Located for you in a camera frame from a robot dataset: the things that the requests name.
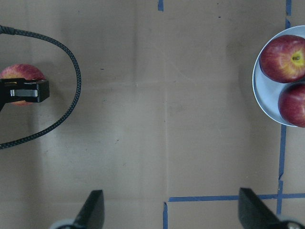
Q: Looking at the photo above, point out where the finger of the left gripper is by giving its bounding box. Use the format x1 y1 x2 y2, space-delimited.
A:
0 78 50 110

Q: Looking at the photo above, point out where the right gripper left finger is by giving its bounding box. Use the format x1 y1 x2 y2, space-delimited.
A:
51 189 105 229

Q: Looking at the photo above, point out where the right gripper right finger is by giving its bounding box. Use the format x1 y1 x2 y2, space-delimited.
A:
238 187 305 229

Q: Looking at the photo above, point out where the red yellow apple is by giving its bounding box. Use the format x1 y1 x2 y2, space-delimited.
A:
0 64 46 106

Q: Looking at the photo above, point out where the red apple plate front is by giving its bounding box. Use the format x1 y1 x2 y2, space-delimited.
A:
278 83 305 128

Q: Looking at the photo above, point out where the red apple plate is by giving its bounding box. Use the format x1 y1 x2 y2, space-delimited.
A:
278 83 305 128
259 35 305 83

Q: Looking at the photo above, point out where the light blue plate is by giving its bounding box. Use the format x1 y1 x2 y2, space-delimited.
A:
252 25 305 126

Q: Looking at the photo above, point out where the red apple plate back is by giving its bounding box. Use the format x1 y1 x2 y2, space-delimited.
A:
259 35 305 83

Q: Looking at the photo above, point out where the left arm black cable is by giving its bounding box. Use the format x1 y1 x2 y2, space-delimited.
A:
0 25 82 150

